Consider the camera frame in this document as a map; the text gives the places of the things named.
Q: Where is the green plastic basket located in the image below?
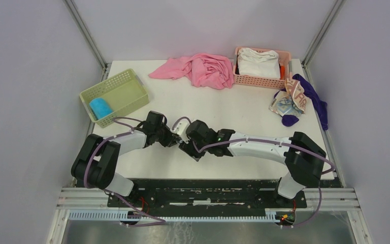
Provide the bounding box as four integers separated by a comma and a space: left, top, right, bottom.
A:
79, 69, 150, 128

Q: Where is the blue towel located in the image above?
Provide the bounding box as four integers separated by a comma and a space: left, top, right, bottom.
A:
89, 98, 113, 120

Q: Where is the beige rabbit print towel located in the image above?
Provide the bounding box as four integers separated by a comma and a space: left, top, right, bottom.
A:
269, 78, 308, 117

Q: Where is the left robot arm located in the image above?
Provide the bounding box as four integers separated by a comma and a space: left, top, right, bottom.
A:
71, 111, 180, 207

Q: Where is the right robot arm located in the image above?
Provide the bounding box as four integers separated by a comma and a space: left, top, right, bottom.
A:
172, 120, 326, 207

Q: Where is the pink towel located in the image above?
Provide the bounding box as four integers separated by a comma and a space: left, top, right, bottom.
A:
148, 53, 235, 89

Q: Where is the white folded towel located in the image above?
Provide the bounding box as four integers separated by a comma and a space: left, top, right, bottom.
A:
237, 48, 281, 79

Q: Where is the orange item in basket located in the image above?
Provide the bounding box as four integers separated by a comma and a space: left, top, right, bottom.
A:
280, 65, 285, 80

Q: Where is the pink plastic basket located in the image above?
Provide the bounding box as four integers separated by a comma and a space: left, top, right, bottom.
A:
233, 47, 292, 89

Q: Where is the purple cloth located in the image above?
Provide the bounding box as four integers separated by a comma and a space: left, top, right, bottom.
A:
273, 74, 329, 131

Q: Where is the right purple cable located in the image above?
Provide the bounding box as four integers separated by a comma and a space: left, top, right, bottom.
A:
171, 116, 336, 230

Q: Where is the purple cable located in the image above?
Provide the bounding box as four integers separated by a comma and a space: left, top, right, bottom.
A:
171, 116, 336, 230
83, 116, 167, 228

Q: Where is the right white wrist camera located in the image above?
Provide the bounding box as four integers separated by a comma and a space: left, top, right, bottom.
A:
175, 121, 190, 138

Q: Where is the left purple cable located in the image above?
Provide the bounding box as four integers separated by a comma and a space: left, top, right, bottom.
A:
83, 116, 167, 228

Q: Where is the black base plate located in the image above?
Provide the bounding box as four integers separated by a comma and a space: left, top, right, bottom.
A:
126, 179, 308, 218

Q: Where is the white cable duct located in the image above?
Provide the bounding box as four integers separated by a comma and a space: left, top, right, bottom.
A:
68, 210, 279, 223

